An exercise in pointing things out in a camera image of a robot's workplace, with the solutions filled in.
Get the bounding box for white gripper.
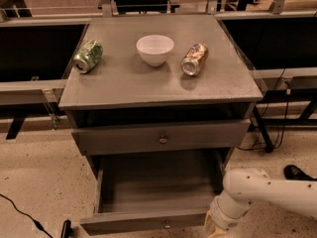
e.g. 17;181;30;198
203;194;255;238

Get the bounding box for grey drawer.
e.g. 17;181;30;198
72;119;251;156
80;149;224;236

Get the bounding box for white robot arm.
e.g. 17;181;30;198
204;165;317;238

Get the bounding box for grey top drawer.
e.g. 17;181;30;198
72;119;251;156

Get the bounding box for grey wooden drawer cabinet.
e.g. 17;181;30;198
58;14;264;157

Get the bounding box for black shoe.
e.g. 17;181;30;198
283;165;316;181

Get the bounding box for black cylindrical object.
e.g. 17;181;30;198
60;219;72;238

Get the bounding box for orange soda can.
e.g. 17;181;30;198
181;43;209;76

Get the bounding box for white bowl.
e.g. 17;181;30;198
136;35;174;66

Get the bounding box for right metal railing barrier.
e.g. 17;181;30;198
216;12;317;153

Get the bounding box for metal railing barrier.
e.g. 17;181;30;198
216;12;317;153
0;17;89;140

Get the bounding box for green soda can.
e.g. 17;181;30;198
72;40;103;73

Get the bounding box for left metal railing barrier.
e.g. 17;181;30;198
0;17;89;140

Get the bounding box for black cables at right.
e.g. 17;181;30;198
236;67;291;152

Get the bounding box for black floor cable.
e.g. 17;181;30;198
0;192;54;238

